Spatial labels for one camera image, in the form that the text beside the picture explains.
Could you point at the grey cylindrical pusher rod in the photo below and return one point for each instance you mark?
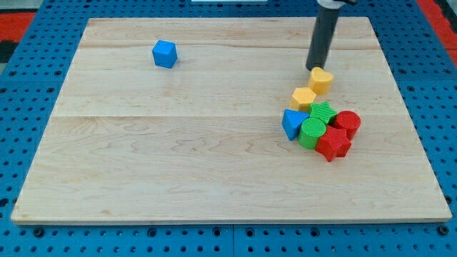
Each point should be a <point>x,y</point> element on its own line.
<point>326,21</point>

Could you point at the green star block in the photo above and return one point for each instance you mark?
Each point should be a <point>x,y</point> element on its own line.
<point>323,112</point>

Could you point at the blue cube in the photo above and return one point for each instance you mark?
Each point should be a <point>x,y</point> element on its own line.
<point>164,54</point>

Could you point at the yellow hexagon block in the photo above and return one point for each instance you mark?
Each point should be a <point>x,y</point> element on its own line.
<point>302,98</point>

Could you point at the red cylinder block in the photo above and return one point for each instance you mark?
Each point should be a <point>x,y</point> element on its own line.
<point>348,120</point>

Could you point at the blue triangle block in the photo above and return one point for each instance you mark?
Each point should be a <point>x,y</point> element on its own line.
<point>292,121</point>

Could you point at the light wooden board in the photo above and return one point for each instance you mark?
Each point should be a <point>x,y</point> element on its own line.
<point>132,143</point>

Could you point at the green cylinder block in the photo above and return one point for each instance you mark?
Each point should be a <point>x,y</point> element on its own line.
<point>311,131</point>

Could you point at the robot arm end piece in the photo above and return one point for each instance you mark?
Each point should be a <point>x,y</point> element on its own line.
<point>335,4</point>

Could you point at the yellow heart block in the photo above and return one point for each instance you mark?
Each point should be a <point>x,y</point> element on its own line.
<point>320,81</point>

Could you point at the red star block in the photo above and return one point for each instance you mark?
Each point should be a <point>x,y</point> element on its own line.
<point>334,143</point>

